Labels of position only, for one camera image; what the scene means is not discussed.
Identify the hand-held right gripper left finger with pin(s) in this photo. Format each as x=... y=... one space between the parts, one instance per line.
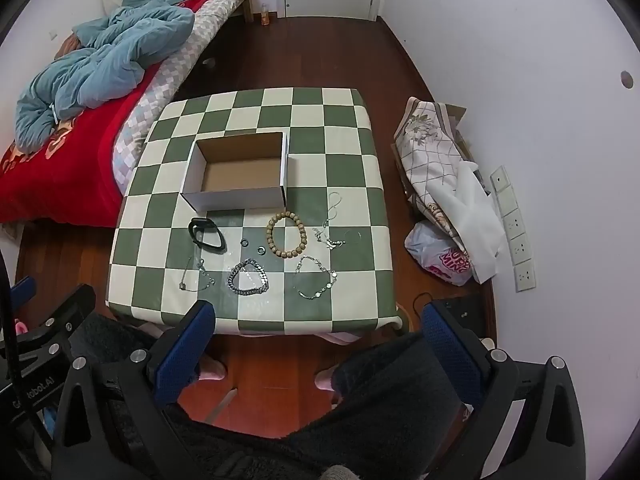
x=182 y=355

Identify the grey white checkered bedsheet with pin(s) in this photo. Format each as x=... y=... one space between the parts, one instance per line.
x=165 y=75

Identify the brown cardboard piece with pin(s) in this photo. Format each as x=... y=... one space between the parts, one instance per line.
x=457 y=112

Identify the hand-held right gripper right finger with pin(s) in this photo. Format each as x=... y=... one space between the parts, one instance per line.
x=450 y=355

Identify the green white checkered tablecloth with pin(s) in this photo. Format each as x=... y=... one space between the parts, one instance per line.
x=320 y=160

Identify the pink slipper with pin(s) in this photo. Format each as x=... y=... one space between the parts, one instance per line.
x=325 y=377
x=212 y=367

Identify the white cardboard box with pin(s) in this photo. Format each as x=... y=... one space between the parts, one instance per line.
x=235 y=200

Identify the round wall cap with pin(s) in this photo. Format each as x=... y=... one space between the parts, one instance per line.
x=626 y=79

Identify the red printed plastic bag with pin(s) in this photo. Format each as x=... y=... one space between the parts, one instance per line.
x=440 y=260

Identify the white plastic bag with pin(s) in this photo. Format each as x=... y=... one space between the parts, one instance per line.
x=480 y=220

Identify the wooden bed frame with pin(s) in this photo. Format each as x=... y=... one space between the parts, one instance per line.
x=247 y=7

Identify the black wristband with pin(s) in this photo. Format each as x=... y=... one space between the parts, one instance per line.
x=212 y=241

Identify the small orange bottle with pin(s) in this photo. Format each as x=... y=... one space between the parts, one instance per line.
x=264 y=14

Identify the small grey object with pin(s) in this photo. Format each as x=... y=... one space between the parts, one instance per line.
x=208 y=61

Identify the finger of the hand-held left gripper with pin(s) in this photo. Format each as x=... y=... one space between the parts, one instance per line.
x=75 y=302
x=24 y=289

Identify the blue quilt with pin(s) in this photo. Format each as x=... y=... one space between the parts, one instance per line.
x=100 y=60

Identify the black box device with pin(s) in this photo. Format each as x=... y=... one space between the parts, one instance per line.
x=462 y=312

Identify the floral fabric bag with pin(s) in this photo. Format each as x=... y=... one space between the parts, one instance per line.
x=430 y=150

